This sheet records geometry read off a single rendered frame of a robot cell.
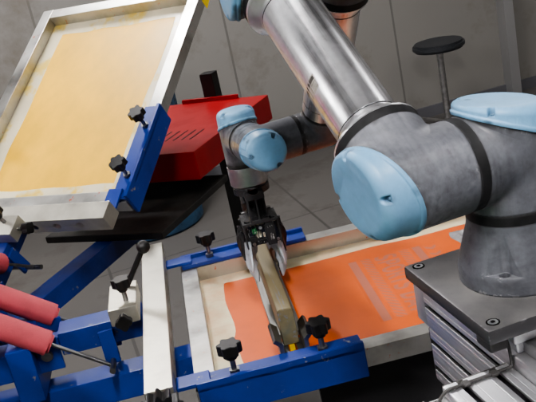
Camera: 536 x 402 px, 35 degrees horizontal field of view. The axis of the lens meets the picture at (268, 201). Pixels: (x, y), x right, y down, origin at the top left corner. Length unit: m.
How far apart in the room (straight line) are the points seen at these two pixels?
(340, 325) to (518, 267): 0.70
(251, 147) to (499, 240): 0.57
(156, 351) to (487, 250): 0.73
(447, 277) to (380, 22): 5.15
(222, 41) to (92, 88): 3.38
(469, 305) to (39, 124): 1.72
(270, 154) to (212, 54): 4.37
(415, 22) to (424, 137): 5.37
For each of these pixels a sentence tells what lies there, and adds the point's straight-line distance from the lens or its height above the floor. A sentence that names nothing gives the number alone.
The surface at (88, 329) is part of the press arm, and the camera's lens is 1.77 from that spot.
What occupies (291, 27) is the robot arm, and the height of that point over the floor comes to 1.60.
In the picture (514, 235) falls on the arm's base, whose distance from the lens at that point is 1.06.
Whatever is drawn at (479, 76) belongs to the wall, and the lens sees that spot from 6.65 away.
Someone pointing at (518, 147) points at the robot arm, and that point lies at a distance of 1.02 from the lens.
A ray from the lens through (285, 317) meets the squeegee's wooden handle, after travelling 1.59.
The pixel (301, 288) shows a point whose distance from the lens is 1.89.
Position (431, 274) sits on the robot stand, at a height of 1.26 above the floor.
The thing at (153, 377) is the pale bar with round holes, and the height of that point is 1.04.
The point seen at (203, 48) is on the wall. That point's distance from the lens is 5.84.
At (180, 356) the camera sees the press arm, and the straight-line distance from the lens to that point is 1.81.
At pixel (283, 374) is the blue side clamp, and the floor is 0.99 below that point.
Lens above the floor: 1.77
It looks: 19 degrees down
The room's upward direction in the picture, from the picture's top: 12 degrees counter-clockwise
